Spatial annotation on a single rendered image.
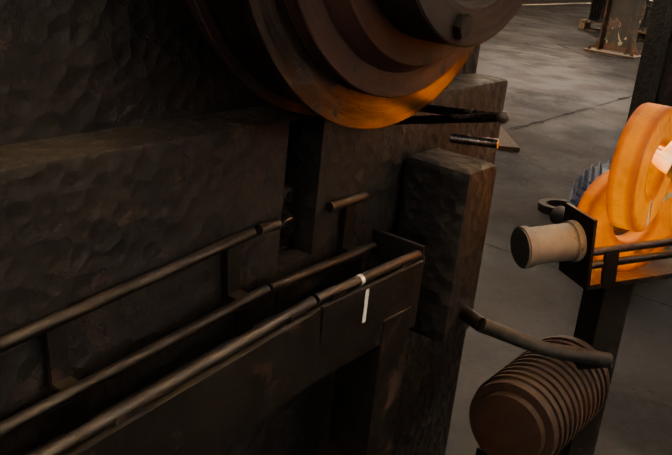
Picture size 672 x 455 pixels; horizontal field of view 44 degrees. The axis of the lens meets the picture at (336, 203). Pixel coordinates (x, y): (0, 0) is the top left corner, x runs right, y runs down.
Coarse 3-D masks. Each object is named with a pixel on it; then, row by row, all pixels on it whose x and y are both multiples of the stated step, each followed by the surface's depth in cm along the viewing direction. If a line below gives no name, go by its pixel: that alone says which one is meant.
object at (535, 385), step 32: (512, 384) 108; (544, 384) 109; (576, 384) 113; (608, 384) 119; (480, 416) 111; (512, 416) 108; (544, 416) 106; (576, 416) 110; (480, 448) 116; (512, 448) 109; (544, 448) 107
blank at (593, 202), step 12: (600, 180) 119; (588, 192) 119; (600, 192) 117; (588, 204) 118; (600, 204) 118; (600, 216) 119; (660, 216) 122; (600, 228) 119; (612, 228) 120; (648, 228) 122; (660, 228) 122; (600, 240) 120; (612, 240) 121; (624, 240) 122; (636, 240) 122; (624, 252) 122; (636, 252) 123; (648, 252) 123; (636, 264) 123
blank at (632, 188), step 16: (640, 112) 99; (656, 112) 98; (624, 128) 98; (640, 128) 97; (656, 128) 97; (624, 144) 97; (640, 144) 96; (656, 144) 99; (624, 160) 97; (640, 160) 96; (608, 176) 98; (624, 176) 97; (640, 176) 97; (656, 176) 105; (608, 192) 98; (624, 192) 97; (640, 192) 99; (656, 192) 104; (608, 208) 100; (624, 208) 98; (640, 208) 100; (656, 208) 106; (624, 224) 101; (640, 224) 102
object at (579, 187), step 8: (608, 160) 309; (592, 168) 307; (600, 168) 303; (608, 168) 298; (584, 176) 303; (592, 176) 298; (576, 184) 312; (584, 184) 294; (576, 192) 291; (584, 192) 290; (576, 200) 294
